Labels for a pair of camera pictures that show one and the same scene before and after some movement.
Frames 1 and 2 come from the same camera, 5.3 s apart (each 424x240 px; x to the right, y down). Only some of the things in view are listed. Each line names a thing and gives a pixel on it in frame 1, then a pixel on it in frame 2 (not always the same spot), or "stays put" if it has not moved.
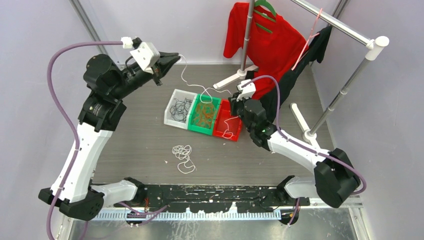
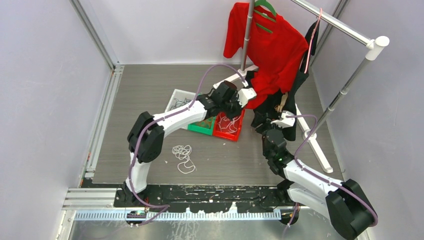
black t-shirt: x=272 y=101 to x=271 y=112
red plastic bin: x=227 y=126 stays put
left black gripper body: x=134 y=81 to x=231 y=107
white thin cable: x=229 y=119 to x=226 y=123
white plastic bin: x=177 y=112 stays put
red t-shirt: x=275 y=46 stays put
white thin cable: x=183 y=152 stays put
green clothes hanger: x=264 y=2 stays put
